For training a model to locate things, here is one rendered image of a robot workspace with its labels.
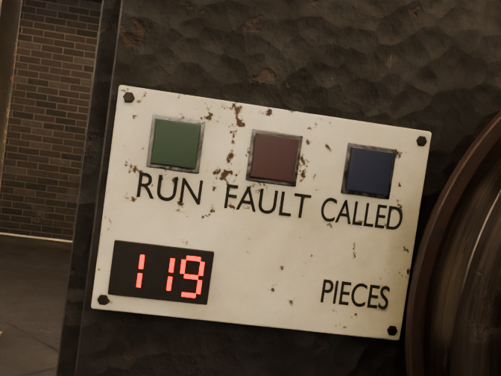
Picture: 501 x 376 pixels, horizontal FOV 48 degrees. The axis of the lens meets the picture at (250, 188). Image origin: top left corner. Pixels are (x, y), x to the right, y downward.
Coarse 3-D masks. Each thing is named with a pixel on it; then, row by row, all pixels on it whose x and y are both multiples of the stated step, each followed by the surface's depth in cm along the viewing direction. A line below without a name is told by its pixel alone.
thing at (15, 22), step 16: (0, 0) 269; (16, 0) 299; (0, 16) 298; (16, 16) 299; (0, 32) 299; (16, 32) 300; (0, 48) 299; (0, 64) 300; (0, 80) 300; (0, 96) 301; (0, 112) 302; (0, 128) 302; (0, 144) 303; (0, 160) 303; (0, 176) 304
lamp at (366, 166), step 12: (360, 156) 47; (372, 156) 47; (384, 156) 47; (348, 168) 47; (360, 168) 47; (372, 168) 47; (384, 168) 47; (348, 180) 47; (360, 180) 47; (372, 180) 47; (384, 180) 47; (372, 192) 47; (384, 192) 47
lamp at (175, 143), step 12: (156, 120) 45; (168, 120) 45; (156, 132) 45; (168, 132) 45; (180, 132) 45; (192, 132) 45; (156, 144) 45; (168, 144) 45; (180, 144) 45; (192, 144) 45; (156, 156) 45; (168, 156) 45; (180, 156) 45; (192, 156) 45; (192, 168) 45
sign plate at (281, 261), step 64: (128, 128) 45; (256, 128) 46; (320, 128) 47; (384, 128) 47; (128, 192) 45; (192, 192) 46; (256, 192) 46; (320, 192) 47; (128, 256) 45; (256, 256) 47; (320, 256) 47; (384, 256) 48; (256, 320) 47; (320, 320) 48; (384, 320) 48
